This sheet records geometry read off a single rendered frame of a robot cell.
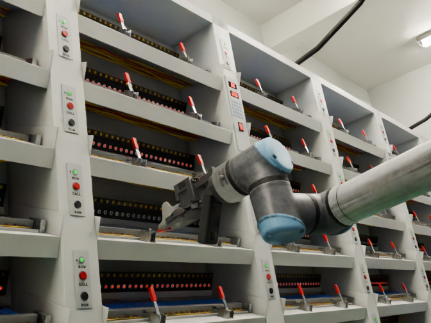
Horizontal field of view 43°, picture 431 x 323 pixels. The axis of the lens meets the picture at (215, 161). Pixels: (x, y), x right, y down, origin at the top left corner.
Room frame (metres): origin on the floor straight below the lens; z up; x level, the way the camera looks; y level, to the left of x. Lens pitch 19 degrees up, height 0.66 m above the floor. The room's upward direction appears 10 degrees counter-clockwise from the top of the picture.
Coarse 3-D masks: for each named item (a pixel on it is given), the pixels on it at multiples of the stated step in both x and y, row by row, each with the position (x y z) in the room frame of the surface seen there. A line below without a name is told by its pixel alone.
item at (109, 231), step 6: (102, 228) 1.27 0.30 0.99; (108, 228) 1.29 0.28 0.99; (114, 228) 1.30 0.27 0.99; (120, 228) 1.32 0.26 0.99; (102, 234) 1.26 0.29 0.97; (108, 234) 1.27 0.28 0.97; (114, 234) 1.31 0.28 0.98; (120, 234) 1.32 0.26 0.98; (126, 234) 1.34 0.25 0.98; (132, 234) 1.36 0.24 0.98; (138, 234) 1.37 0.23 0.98; (156, 234) 1.43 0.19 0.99; (162, 234) 1.44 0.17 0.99; (168, 234) 1.46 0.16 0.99; (174, 234) 1.48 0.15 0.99; (180, 234) 1.50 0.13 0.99; (186, 234) 1.52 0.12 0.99; (186, 240) 1.50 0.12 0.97; (192, 240) 1.52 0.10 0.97; (228, 240) 1.69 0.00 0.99
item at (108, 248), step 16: (96, 224) 1.19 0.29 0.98; (112, 224) 1.45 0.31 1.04; (128, 224) 1.49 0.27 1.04; (144, 224) 1.54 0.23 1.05; (112, 240) 1.23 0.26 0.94; (128, 240) 1.28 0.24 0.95; (240, 240) 1.69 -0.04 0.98; (112, 256) 1.24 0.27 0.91; (128, 256) 1.28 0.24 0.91; (144, 256) 1.32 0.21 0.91; (160, 256) 1.36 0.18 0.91; (176, 256) 1.41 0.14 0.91; (192, 256) 1.46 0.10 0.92; (208, 256) 1.51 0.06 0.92; (224, 256) 1.57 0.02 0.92; (240, 256) 1.63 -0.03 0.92
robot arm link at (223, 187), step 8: (216, 168) 1.16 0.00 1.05; (224, 168) 1.13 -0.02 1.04; (216, 176) 1.14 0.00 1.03; (224, 176) 1.13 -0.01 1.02; (216, 184) 1.14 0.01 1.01; (224, 184) 1.13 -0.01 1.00; (224, 192) 1.15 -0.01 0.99; (232, 192) 1.14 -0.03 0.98; (224, 200) 1.17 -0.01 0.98; (232, 200) 1.17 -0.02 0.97
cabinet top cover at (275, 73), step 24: (96, 0) 1.44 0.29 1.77; (120, 0) 1.46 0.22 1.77; (144, 0) 1.48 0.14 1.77; (168, 0) 1.50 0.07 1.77; (144, 24) 1.61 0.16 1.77; (168, 24) 1.64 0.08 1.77; (192, 24) 1.66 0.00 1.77; (216, 24) 1.69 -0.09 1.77; (240, 48) 1.88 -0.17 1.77; (264, 48) 1.94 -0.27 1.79; (264, 72) 2.11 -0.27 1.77; (288, 72) 2.15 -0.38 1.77
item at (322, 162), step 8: (248, 128) 1.75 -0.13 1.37; (256, 128) 2.07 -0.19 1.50; (256, 136) 2.09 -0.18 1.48; (264, 136) 2.13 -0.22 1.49; (272, 136) 2.17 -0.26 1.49; (288, 144) 2.28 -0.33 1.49; (304, 144) 2.11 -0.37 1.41; (288, 152) 1.96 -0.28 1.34; (296, 152) 2.13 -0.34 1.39; (304, 152) 2.12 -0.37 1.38; (296, 160) 2.01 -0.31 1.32; (304, 160) 2.06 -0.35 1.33; (312, 160) 2.10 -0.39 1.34; (320, 160) 2.25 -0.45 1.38; (328, 160) 2.24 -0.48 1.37; (304, 168) 2.26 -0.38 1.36; (312, 168) 2.12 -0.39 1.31; (320, 168) 2.16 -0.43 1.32; (328, 168) 2.22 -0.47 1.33
